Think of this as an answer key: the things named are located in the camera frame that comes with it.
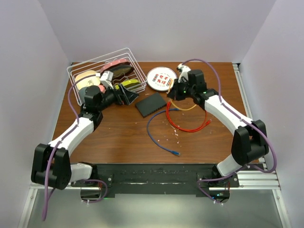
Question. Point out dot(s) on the white wire dish rack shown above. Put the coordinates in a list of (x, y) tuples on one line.
[(96, 64)]

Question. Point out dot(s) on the grey cup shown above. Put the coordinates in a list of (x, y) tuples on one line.
[(82, 93)]

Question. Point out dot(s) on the black network switch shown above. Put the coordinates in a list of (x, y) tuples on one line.
[(150, 105)]

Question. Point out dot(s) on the aluminium frame rail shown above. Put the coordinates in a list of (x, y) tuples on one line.
[(255, 180)]

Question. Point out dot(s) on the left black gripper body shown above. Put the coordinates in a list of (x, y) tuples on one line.
[(120, 99)]

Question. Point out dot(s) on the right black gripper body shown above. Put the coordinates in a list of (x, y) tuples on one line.
[(182, 90)]

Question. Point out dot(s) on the pink cup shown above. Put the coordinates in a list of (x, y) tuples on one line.
[(102, 88)]

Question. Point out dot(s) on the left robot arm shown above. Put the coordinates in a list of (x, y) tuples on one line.
[(51, 163)]

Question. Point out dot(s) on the white patterned round plate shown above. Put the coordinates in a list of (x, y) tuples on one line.
[(161, 78)]

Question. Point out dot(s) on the yellow-green plate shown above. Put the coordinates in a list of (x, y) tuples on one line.
[(133, 85)]

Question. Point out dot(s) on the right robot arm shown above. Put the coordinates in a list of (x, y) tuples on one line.
[(248, 143)]

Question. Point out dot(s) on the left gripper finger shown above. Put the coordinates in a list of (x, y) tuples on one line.
[(124, 90), (129, 97)]

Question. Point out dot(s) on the dark brown plate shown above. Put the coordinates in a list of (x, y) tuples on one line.
[(122, 70)]

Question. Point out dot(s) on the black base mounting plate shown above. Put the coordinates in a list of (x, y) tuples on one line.
[(180, 179)]

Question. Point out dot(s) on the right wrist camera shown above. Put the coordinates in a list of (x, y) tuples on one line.
[(183, 72)]

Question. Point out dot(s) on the cream square bowl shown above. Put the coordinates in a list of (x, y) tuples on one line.
[(87, 78)]

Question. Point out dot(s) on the pink dotted plate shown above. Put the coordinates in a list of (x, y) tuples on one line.
[(115, 63)]

